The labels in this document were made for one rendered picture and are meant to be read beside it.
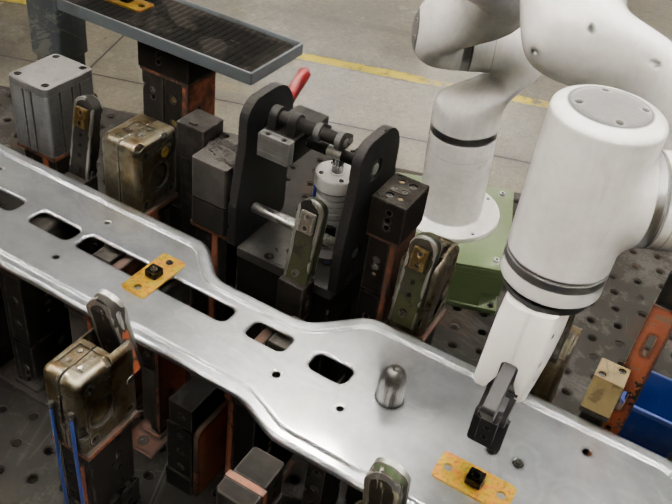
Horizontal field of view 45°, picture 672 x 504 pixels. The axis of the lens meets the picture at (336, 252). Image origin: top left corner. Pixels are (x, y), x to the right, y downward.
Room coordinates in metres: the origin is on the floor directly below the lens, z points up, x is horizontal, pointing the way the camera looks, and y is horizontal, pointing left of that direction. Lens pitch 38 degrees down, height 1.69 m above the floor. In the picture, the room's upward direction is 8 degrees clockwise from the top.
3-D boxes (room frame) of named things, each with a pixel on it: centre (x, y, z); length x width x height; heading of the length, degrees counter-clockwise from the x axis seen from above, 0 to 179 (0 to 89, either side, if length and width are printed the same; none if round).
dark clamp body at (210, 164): (0.96, 0.17, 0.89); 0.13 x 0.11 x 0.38; 155
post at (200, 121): (1.01, 0.22, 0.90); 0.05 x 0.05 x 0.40; 65
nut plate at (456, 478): (0.53, -0.18, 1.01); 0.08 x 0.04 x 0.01; 65
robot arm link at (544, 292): (0.53, -0.18, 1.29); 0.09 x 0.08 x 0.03; 155
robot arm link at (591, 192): (0.53, -0.18, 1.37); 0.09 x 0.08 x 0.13; 92
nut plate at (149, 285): (0.77, 0.22, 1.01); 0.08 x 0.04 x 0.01; 154
